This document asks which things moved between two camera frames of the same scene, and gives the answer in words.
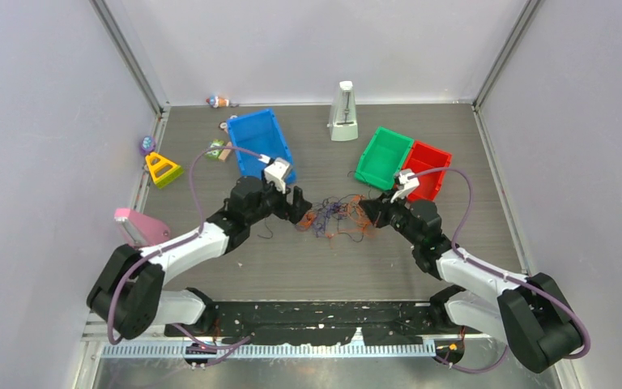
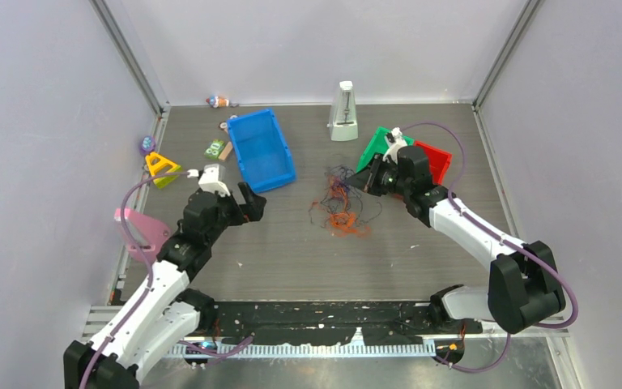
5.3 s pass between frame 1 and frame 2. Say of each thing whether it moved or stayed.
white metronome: stayed
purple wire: moved
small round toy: stayed
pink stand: stayed
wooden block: stayed
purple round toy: stayed
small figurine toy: stayed
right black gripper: moved
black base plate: stayed
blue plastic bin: stayed
